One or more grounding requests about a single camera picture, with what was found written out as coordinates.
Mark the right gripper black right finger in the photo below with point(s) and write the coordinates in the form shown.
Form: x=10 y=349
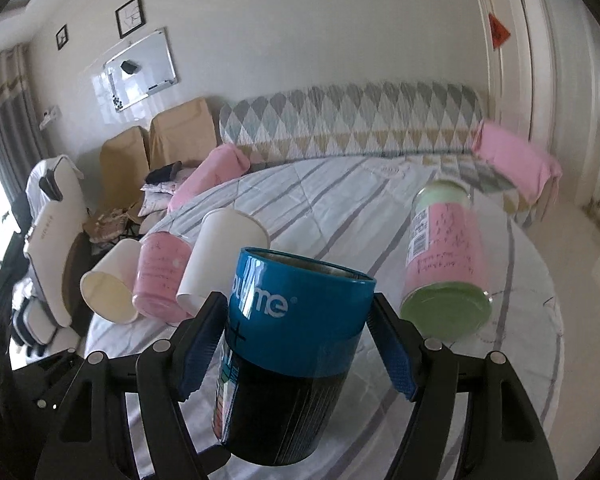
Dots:
x=502 y=438

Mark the diamond patterned sofa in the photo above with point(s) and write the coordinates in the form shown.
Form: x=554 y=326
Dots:
x=430 y=124

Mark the striped quilt table cover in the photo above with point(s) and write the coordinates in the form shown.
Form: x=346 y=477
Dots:
x=354 y=211

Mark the white massage chair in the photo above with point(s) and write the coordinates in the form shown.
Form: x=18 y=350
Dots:
x=51 y=211

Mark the cream paper cup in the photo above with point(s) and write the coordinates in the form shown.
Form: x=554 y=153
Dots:
x=108 y=288

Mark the near tan covered chair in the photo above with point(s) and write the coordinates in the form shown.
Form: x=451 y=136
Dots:
x=124 y=164

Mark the far tan covered chair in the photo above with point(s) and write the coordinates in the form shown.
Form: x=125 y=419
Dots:
x=185 y=133

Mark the pink plastic cup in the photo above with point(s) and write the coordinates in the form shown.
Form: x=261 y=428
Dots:
x=161 y=265

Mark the red door decoration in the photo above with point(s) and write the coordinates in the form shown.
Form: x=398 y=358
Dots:
x=499 y=33

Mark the tan covered chair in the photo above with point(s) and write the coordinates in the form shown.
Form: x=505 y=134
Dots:
x=185 y=133
x=124 y=164

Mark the white door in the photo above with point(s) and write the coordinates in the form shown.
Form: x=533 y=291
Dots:
x=510 y=94

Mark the left pink towel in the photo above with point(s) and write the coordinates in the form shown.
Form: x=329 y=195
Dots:
x=224 y=163

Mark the grey curtain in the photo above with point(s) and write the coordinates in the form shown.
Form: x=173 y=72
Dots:
x=22 y=145

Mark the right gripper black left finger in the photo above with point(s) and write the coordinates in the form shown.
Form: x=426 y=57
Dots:
x=90 y=435

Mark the wall whiteboard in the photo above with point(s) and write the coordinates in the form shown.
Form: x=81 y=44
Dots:
x=157 y=71

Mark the small left framed picture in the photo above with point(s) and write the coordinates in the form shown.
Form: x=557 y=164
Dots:
x=62 y=37

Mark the middle framed picture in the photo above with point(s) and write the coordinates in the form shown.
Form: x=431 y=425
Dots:
x=130 y=17

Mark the white paper cup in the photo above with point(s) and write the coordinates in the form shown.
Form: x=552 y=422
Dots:
x=212 y=263

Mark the pink towel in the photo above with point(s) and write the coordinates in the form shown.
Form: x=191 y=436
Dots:
x=532 y=170
x=224 y=163

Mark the pink green lidded can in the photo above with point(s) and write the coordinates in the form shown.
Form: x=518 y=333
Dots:
x=446 y=287

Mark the folded floral cushions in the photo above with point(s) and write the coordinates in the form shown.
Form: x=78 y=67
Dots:
x=156 y=197

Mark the black whiteboard eraser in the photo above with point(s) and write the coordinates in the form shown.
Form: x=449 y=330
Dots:
x=129 y=67

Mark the black blue CoolTowel can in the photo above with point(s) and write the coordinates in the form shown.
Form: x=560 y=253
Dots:
x=292 y=329

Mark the right pink towel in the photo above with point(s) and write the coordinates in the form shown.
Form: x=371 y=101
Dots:
x=532 y=170

